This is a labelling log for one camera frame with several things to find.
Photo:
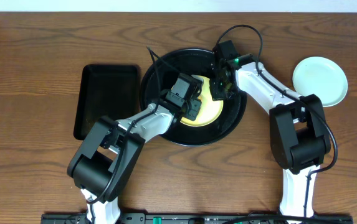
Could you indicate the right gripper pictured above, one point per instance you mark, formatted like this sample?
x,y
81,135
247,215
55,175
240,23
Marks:
x,y
215,93

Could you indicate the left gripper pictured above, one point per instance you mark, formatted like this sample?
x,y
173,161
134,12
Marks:
x,y
194,107

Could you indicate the yellow plate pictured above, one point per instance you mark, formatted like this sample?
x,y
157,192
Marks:
x,y
210,109

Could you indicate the mint plate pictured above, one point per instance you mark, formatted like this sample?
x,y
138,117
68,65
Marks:
x,y
322,77

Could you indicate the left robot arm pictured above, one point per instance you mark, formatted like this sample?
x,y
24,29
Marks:
x,y
105,159

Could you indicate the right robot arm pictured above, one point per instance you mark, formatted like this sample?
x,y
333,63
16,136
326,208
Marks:
x,y
299,139

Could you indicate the black round tray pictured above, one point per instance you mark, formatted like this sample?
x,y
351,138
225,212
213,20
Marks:
x,y
193,61

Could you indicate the black rectangular tray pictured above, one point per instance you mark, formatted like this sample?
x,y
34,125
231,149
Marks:
x,y
106,90

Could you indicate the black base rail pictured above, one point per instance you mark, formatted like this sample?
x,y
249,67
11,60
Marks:
x,y
141,218

